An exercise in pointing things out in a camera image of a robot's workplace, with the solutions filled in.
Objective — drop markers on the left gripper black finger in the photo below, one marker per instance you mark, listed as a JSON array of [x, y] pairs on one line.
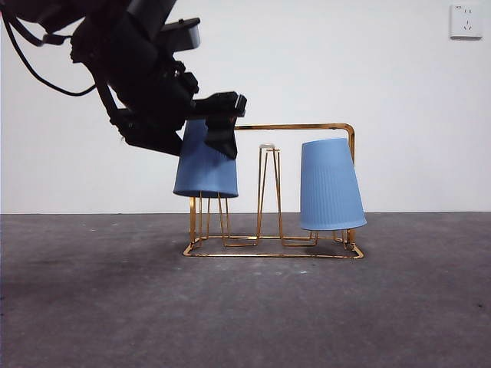
[[157, 142], [221, 138]]

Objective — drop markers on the blue ribbed plastic cup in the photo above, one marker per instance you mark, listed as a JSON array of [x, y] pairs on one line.
[[199, 172], [330, 188]]

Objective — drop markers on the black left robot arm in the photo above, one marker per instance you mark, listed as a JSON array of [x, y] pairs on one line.
[[126, 57]]

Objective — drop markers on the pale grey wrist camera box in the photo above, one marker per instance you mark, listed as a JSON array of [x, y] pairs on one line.
[[187, 36]]

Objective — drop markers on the white wall socket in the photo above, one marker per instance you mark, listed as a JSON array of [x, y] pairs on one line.
[[466, 23]]

